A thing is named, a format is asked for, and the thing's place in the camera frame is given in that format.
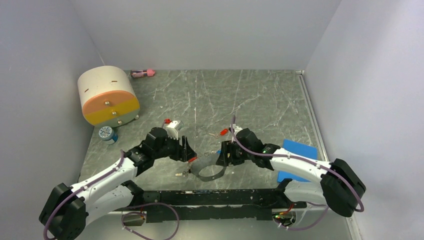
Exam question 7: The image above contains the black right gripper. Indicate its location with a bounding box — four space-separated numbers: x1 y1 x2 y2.
216 140 254 167

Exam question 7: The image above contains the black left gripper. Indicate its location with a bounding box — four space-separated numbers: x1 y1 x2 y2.
153 132 197 162

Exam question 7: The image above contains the red key tag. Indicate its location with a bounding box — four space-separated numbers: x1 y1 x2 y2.
187 157 198 163
219 128 229 136

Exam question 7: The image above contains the silver key with red tag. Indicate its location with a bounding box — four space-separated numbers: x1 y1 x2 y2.
208 133 221 138

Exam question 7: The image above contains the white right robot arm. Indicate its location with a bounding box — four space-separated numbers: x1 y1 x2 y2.
216 125 366 217

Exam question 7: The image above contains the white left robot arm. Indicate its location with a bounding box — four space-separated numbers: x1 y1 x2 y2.
39 127 198 240

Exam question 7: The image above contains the blue foam pad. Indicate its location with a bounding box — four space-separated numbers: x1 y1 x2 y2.
276 139 319 184

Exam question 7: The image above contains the small blue white jar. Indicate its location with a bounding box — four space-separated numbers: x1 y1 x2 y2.
98 126 118 145

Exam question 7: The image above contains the pink capped small bottle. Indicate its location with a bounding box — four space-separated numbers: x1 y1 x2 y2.
130 69 156 79

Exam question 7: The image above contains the white round drawer cabinet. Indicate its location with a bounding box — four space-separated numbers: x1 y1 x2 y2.
77 65 140 128

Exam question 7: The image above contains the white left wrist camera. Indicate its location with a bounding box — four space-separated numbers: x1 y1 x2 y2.
164 120 184 140

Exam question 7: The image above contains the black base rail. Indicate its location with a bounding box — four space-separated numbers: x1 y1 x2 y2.
121 188 307 223

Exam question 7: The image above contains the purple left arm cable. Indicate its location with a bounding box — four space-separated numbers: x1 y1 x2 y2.
43 118 180 240

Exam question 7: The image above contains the aluminium frame rail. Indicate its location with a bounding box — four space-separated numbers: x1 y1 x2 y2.
52 187 362 240

